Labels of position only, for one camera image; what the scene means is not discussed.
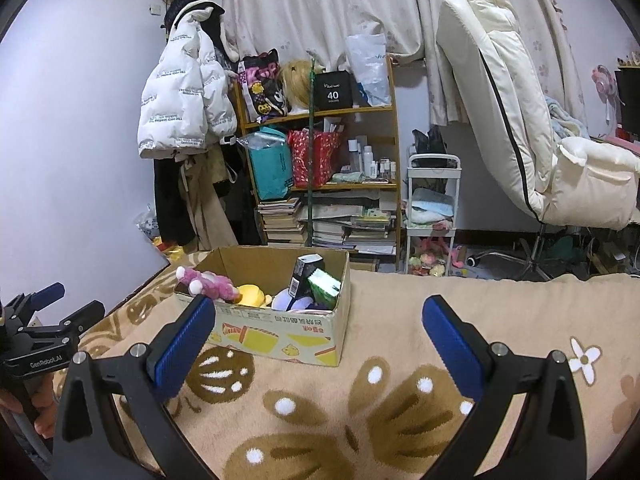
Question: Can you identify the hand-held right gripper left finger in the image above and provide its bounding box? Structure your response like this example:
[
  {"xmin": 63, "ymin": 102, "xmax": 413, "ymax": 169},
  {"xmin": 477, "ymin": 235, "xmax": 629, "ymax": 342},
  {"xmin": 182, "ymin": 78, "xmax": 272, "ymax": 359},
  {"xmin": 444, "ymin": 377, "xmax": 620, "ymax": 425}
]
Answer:
[{"xmin": 52, "ymin": 294, "xmax": 217, "ymax": 480}]

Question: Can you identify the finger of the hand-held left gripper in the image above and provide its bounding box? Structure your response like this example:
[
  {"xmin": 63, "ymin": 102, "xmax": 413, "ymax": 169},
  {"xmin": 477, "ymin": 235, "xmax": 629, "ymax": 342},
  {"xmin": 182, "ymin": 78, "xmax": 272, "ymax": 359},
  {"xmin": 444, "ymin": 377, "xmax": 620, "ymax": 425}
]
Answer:
[
  {"xmin": 22, "ymin": 300, "xmax": 106, "ymax": 348},
  {"xmin": 12, "ymin": 282, "xmax": 66, "ymax": 321}
]

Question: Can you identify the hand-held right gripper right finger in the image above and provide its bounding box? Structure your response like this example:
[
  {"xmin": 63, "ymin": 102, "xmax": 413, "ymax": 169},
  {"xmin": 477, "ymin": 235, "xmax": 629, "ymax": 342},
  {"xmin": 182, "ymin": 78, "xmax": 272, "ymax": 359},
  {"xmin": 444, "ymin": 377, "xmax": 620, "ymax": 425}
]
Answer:
[{"xmin": 421, "ymin": 295, "xmax": 588, "ymax": 480}]

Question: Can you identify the yellow plush duck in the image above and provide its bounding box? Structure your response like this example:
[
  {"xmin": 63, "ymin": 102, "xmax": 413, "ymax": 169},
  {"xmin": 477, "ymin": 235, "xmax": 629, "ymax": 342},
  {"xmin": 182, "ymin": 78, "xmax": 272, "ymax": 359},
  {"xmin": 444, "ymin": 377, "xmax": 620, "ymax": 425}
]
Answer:
[{"xmin": 235, "ymin": 284, "xmax": 273, "ymax": 308}]

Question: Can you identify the cardboard box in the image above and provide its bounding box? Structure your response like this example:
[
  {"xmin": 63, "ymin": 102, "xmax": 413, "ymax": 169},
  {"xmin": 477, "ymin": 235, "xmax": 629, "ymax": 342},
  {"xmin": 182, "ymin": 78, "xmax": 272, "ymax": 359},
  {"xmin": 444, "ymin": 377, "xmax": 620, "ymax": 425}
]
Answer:
[{"xmin": 173, "ymin": 246, "xmax": 351, "ymax": 368}]

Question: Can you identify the white-haired plush doll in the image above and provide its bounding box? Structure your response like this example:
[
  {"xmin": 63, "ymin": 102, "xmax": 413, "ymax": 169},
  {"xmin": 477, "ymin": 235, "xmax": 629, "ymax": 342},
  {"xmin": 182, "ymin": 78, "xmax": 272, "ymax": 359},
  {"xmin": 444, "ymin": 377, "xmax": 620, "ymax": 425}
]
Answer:
[{"xmin": 271, "ymin": 287, "xmax": 316, "ymax": 311}]

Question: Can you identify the person's left hand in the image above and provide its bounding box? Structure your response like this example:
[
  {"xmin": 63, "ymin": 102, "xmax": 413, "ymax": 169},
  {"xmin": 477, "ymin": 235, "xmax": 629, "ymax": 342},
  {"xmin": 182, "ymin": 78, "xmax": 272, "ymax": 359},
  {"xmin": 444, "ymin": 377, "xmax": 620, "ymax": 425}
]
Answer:
[{"xmin": 0, "ymin": 372, "xmax": 57, "ymax": 438}]

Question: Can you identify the pink plush toy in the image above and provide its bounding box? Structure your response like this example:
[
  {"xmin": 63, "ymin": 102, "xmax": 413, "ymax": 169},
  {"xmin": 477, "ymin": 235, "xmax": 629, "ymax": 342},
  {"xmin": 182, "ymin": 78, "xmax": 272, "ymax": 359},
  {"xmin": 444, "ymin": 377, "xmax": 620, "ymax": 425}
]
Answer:
[{"xmin": 175, "ymin": 266, "xmax": 241, "ymax": 303}]

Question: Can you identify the beige floral blanket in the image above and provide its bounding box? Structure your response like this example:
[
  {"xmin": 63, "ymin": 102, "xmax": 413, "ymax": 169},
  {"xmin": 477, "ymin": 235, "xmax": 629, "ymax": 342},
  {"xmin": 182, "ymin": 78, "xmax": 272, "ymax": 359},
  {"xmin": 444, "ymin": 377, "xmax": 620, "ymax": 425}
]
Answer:
[{"xmin": 75, "ymin": 260, "xmax": 640, "ymax": 480}]

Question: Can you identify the pile of small plush toys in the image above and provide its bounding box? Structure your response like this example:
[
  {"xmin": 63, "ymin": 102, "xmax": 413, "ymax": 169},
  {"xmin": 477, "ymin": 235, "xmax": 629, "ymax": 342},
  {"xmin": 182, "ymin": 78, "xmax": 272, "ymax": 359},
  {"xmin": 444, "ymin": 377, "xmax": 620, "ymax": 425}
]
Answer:
[{"xmin": 409, "ymin": 237, "xmax": 456, "ymax": 277}]

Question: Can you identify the yellow floor toy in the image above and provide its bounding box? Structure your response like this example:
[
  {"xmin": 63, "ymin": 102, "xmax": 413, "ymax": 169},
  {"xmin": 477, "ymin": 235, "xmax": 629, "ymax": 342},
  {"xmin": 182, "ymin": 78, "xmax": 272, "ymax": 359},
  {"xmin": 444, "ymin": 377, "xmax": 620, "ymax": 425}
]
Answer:
[{"xmin": 152, "ymin": 237, "xmax": 201, "ymax": 263}]

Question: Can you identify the patterned plastic bag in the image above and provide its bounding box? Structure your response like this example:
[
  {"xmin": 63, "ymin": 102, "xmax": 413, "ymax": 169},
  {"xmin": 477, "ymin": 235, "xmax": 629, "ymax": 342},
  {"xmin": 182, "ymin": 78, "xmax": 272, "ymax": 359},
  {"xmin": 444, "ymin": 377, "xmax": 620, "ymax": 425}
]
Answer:
[{"xmin": 134, "ymin": 205, "xmax": 163, "ymax": 241}]

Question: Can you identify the small black carton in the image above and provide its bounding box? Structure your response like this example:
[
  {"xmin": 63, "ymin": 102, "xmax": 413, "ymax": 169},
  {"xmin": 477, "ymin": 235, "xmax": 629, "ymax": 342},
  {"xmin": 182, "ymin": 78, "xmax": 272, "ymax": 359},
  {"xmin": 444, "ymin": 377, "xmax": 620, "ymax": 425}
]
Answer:
[{"xmin": 289, "ymin": 254, "xmax": 323, "ymax": 298}]

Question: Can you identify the light blue folded towel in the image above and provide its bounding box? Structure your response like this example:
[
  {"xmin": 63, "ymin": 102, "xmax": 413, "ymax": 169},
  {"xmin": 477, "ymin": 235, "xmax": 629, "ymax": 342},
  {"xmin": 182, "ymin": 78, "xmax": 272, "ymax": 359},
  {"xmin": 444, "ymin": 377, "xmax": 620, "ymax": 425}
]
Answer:
[{"xmin": 407, "ymin": 187, "xmax": 456, "ymax": 226}]

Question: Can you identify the green packet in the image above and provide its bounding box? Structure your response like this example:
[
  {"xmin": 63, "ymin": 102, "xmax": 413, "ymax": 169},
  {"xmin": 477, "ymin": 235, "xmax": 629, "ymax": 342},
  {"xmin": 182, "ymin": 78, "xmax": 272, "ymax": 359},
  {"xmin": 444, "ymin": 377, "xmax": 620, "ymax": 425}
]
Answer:
[{"xmin": 306, "ymin": 267, "xmax": 343, "ymax": 311}]

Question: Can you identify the beige coat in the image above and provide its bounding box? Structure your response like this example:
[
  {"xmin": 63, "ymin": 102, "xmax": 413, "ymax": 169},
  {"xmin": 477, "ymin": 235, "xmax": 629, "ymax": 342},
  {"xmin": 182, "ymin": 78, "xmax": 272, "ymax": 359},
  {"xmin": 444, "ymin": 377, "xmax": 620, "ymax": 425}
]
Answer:
[{"xmin": 180, "ymin": 152, "xmax": 238, "ymax": 251}]

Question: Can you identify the white rolling cart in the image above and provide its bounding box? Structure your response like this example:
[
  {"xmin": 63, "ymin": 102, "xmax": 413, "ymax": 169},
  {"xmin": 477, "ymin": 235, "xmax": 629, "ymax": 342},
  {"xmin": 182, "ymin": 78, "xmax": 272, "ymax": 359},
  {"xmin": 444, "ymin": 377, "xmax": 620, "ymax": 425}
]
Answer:
[{"xmin": 404, "ymin": 154, "xmax": 462, "ymax": 277}]

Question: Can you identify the black coat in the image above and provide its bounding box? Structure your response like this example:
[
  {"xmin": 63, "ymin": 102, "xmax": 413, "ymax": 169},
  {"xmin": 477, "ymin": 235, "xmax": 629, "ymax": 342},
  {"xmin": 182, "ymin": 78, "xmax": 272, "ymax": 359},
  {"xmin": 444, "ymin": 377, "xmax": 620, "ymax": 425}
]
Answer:
[{"xmin": 152, "ymin": 157, "xmax": 198, "ymax": 246}]

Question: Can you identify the pile of books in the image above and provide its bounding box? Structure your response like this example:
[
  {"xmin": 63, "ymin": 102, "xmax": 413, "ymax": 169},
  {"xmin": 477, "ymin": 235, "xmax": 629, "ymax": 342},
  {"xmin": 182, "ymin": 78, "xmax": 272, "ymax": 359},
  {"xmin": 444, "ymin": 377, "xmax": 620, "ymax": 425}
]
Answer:
[{"xmin": 257, "ymin": 195, "xmax": 398, "ymax": 256}]

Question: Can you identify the dark hanging garment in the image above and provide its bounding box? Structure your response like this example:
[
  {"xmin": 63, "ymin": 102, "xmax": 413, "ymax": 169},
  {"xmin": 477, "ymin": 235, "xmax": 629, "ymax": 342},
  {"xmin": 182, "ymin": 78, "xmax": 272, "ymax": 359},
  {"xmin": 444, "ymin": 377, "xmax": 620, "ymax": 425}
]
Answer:
[{"xmin": 215, "ymin": 145, "xmax": 263, "ymax": 246}]

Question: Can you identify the teal paper bag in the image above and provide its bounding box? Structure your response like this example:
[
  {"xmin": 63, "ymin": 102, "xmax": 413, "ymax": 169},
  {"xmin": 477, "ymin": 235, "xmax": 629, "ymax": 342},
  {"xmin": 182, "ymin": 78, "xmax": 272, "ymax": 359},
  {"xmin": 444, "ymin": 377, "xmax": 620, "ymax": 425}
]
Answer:
[{"xmin": 246, "ymin": 127, "xmax": 295, "ymax": 201}]

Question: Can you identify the black bag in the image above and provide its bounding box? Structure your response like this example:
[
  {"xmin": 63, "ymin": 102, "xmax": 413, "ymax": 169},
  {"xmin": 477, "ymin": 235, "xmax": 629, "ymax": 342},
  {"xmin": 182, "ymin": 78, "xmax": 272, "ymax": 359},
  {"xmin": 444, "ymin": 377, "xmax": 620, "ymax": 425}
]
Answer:
[{"xmin": 411, "ymin": 126, "xmax": 451, "ymax": 168}]

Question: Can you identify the group of white cosmetic bottles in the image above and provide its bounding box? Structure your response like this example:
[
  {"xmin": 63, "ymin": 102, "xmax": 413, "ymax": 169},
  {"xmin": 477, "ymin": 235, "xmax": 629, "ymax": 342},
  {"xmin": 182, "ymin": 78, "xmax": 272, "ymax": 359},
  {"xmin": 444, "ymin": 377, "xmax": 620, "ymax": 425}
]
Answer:
[{"xmin": 347, "ymin": 135, "xmax": 398, "ymax": 183}]

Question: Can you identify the red gift bag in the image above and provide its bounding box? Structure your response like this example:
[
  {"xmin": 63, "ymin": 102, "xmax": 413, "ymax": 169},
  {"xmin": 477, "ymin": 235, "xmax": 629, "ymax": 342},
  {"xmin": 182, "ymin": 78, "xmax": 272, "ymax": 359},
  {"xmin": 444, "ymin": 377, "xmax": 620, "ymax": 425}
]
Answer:
[{"xmin": 286, "ymin": 129, "xmax": 343, "ymax": 188}]

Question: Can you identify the green pole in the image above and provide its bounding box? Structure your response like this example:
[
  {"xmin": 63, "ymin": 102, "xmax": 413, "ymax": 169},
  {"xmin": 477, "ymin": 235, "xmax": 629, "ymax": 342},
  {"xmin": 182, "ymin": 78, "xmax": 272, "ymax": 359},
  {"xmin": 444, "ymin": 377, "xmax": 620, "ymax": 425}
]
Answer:
[{"xmin": 306, "ymin": 57, "xmax": 317, "ymax": 248}]

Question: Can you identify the wooden shelf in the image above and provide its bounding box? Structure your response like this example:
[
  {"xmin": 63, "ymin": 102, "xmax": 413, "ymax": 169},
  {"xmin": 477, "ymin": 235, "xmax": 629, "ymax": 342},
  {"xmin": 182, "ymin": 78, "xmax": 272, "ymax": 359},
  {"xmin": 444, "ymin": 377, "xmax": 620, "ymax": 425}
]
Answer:
[{"xmin": 232, "ymin": 55, "xmax": 403, "ymax": 271}]

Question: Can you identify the cream office chair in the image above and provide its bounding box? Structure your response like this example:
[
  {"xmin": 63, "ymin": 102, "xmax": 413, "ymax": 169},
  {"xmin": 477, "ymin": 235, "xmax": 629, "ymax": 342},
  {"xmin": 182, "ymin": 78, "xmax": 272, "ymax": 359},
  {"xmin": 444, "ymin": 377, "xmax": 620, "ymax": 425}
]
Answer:
[{"xmin": 436, "ymin": 0, "xmax": 640, "ymax": 281}]

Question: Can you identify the white puffer jacket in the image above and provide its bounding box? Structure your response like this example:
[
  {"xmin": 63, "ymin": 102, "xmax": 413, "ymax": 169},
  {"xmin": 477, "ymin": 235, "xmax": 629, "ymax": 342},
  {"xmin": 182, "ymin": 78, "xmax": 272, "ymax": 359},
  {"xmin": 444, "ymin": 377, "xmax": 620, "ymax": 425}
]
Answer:
[{"xmin": 137, "ymin": 2, "xmax": 238, "ymax": 159}]

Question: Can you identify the printed tote bag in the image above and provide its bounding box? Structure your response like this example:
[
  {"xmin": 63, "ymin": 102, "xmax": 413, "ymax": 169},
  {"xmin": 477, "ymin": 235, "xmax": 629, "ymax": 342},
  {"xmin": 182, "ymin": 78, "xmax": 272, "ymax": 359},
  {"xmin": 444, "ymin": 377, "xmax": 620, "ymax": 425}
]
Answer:
[{"xmin": 237, "ymin": 49, "xmax": 291, "ymax": 123}]

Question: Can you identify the black square box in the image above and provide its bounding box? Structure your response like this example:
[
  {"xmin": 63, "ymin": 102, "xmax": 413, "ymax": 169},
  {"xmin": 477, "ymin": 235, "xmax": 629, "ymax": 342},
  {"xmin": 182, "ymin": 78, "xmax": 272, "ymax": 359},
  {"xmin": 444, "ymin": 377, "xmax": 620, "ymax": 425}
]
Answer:
[{"xmin": 312, "ymin": 71, "xmax": 355, "ymax": 109}]

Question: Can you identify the blond wig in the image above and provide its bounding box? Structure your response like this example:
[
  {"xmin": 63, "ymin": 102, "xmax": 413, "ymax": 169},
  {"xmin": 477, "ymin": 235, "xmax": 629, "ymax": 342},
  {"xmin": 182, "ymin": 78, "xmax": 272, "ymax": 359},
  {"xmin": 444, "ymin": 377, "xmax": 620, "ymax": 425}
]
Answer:
[{"xmin": 277, "ymin": 60, "xmax": 326, "ymax": 113}]

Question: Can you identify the clear plastic bag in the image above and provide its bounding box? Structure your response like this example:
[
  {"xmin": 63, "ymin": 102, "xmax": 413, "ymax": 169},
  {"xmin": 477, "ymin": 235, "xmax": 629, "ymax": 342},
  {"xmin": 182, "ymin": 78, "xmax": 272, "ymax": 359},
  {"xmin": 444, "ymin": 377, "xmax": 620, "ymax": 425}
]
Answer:
[{"xmin": 346, "ymin": 34, "xmax": 393, "ymax": 107}]

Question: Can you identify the black monitor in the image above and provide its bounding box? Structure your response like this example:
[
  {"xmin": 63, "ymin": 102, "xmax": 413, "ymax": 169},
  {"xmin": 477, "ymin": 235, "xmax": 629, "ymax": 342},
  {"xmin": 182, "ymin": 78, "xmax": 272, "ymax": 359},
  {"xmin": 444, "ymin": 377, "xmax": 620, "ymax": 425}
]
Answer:
[{"xmin": 614, "ymin": 65, "xmax": 640, "ymax": 141}]

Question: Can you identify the pink fan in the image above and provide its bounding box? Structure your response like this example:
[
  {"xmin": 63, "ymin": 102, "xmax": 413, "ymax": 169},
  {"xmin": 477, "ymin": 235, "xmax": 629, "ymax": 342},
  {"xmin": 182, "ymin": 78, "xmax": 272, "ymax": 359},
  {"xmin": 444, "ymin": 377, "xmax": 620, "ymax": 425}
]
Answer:
[{"xmin": 590, "ymin": 64, "xmax": 621, "ymax": 126}]

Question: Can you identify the black hooded garment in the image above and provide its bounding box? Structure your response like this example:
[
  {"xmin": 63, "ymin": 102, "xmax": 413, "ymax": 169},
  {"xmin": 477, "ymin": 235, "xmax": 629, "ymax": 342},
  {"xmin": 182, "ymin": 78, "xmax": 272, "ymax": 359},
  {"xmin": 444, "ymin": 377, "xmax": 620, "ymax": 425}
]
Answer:
[{"xmin": 160, "ymin": 0, "xmax": 226, "ymax": 31}]

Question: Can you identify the cream curtain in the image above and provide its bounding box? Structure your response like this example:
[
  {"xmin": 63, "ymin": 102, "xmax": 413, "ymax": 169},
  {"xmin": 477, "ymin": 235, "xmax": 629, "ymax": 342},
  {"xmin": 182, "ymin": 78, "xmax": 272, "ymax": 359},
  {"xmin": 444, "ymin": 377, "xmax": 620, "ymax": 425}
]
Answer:
[{"xmin": 220, "ymin": 0, "xmax": 588, "ymax": 126}]

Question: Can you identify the grey cable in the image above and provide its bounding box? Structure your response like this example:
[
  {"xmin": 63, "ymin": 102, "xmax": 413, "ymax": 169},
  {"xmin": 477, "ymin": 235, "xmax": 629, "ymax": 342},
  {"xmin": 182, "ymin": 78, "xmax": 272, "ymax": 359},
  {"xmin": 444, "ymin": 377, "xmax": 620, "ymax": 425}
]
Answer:
[{"xmin": 11, "ymin": 410, "xmax": 53, "ymax": 463}]

